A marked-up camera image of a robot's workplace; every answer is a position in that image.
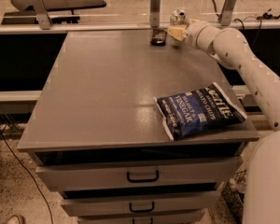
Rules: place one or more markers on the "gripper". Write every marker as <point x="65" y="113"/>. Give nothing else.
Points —
<point x="195" y="33"/>

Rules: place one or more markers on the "white green 7up can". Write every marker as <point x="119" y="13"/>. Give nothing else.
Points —
<point x="178" y="17"/>

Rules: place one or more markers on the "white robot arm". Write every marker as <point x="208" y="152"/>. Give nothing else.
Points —
<point x="229" y="47"/>

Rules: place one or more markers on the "dark rxbar chocolate bar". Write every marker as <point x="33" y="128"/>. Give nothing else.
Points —
<point x="158" y="37"/>

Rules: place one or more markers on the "blue kettle chips bag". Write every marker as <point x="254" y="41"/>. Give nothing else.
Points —
<point x="197" y="111"/>

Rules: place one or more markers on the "black office chair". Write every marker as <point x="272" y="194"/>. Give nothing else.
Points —
<point x="58" y="11"/>

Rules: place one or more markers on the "grey drawer cabinet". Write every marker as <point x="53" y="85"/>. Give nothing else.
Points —
<point x="96" y="119"/>

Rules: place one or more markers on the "white shoe tip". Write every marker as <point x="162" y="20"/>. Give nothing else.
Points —
<point x="15" y="220"/>

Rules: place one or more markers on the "middle metal bracket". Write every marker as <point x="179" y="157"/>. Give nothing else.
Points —
<point x="154" y="16"/>

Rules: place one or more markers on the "metal bracket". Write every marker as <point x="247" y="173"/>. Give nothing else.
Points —
<point x="226" y="12"/>
<point x="41" y="14"/>
<point x="154" y="16"/>

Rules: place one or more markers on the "right metal bracket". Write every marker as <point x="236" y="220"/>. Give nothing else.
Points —
<point x="226" y="12"/>

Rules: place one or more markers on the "left metal bracket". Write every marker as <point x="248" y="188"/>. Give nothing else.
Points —
<point x="41" y="14"/>

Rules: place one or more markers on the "top drawer handle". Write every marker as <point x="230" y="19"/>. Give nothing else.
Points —
<point x="142" y="177"/>

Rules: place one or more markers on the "drawer handle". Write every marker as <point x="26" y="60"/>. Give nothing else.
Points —
<point x="141" y="207"/>
<point x="142" y="177"/>

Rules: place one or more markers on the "wire basket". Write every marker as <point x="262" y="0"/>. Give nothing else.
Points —
<point x="233" y="193"/>

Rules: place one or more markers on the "middle drawer handle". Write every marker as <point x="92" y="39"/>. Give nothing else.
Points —
<point x="141" y="207"/>

